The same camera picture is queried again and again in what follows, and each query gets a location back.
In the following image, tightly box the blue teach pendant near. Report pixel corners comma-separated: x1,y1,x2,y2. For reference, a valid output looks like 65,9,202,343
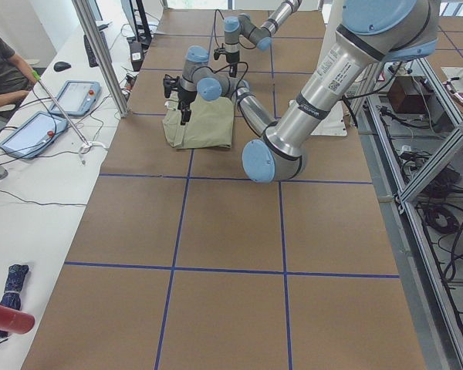
0,112,68,160

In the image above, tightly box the white paper hang tag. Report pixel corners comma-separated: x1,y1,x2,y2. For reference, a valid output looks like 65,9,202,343
165,100,177,111

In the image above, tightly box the olive green long-sleeve shirt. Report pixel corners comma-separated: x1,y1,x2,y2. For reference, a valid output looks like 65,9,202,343
162,92,235,150

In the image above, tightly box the aluminium frame column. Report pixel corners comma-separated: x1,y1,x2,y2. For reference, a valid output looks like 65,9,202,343
72,0,128,118

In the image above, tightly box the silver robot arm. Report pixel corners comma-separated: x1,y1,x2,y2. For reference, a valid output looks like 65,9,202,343
163,0,440,183
213,0,302,77

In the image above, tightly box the seated person in grey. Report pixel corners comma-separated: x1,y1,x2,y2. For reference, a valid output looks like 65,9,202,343
0,37,37,107

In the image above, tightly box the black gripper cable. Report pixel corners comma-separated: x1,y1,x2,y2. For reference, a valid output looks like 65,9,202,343
213,8,232,51
210,61,252,97

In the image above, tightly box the folded dark blue umbrella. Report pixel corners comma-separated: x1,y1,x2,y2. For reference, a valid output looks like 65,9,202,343
0,264,29,339

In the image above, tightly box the blue teach pendant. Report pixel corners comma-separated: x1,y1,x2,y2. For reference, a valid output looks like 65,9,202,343
0,112,68,160
56,80,101,117

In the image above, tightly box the aluminium truss frame right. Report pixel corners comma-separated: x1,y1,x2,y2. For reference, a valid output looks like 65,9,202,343
357,51,463,369

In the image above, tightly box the red cylinder bottle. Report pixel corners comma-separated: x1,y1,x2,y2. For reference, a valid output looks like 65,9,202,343
0,305,35,335

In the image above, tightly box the metal rod green tip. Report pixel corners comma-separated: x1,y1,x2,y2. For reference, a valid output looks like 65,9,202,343
32,69,90,150

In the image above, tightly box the blue teach pendant far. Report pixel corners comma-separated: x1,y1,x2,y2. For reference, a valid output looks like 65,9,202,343
56,80,101,117

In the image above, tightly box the black power adapter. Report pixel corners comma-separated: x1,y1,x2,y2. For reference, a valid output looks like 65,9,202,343
129,41,144,72

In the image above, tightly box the black keyboard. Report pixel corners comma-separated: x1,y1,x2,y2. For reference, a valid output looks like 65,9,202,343
83,31,109,68

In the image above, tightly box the black computer mouse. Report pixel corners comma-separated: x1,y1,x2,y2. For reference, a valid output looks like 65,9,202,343
53,61,71,72

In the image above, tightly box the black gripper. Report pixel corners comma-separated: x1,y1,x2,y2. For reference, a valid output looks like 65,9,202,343
226,52,240,77
177,87,196,126

